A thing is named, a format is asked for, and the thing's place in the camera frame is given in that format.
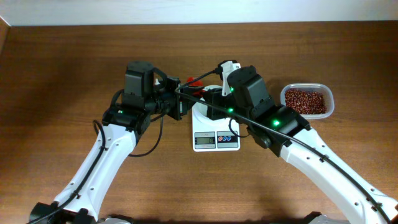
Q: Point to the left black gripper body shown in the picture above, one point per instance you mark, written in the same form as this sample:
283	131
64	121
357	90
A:
166	101

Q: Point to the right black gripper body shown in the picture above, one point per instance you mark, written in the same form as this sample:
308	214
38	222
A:
226	102

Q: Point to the red measuring scoop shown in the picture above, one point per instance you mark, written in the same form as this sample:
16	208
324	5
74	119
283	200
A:
195	89

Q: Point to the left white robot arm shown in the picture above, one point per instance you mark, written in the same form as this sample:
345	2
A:
118	133

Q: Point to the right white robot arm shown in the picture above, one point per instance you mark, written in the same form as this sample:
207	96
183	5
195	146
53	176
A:
291	137

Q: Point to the white kitchen scale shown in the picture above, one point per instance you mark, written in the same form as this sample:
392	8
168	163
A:
212	136

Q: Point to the grey-white bowl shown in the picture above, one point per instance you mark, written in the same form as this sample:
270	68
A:
211	94

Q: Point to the red adzuki beans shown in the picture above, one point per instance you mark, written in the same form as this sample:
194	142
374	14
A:
305	102

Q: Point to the clear plastic container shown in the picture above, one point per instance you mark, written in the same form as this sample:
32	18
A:
317	87

